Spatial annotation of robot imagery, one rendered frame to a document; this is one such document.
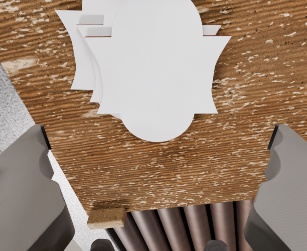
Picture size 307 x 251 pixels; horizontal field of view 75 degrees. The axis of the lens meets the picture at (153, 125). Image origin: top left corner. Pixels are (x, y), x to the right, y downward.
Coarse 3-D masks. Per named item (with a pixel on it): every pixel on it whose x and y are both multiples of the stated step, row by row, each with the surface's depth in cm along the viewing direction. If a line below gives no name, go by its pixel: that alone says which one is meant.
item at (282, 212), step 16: (288, 128) 10; (272, 144) 11; (288, 144) 9; (304, 144) 9; (272, 160) 9; (288, 160) 8; (304, 160) 8; (272, 176) 9; (288, 176) 8; (304, 176) 8; (272, 192) 7; (288, 192) 7; (304, 192) 7; (256, 208) 6; (272, 208) 6; (288, 208) 6; (304, 208) 6; (256, 224) 6; (272, 224) 6; (288, 224) 6; (304, 224) 6; (256, 240) 7; (272, 240) 6; (288, 240) 6; (304, 240) 6
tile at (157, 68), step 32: (128, 0) 16; (160, 0) 16; (128, 32) 17; (160, 32) 17; (192, 32) 17; (128, 64) 18; (160, 64) 18; (192, 64) 18; (128, 96) 20; (160, 96) 20; (192, 96) 20; (128, 128) 22; (160, 128) 22
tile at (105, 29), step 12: (108, 0) 16; (120, 0) 16; (108, 12) 17; (84, 24) 17; (96, 24) 18; (108, 24) 17; (204, 24) 18; (216, 24) 18; (84, 36) 18; (96, 60) 19; (96, 72) 20; (96, 84) 20; (96, 96) 21
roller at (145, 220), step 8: (136, 216) 37; (144, 216) 37; (152, 216) 38; (144, 224) 38; (152, 224) 39; (144, 232) 40; (152, 232) 40; (160, 232) 42; (152, 240) 41; (160, 240) 42; (152, 248) 43; (160, 248) 43; (168, 248) 47
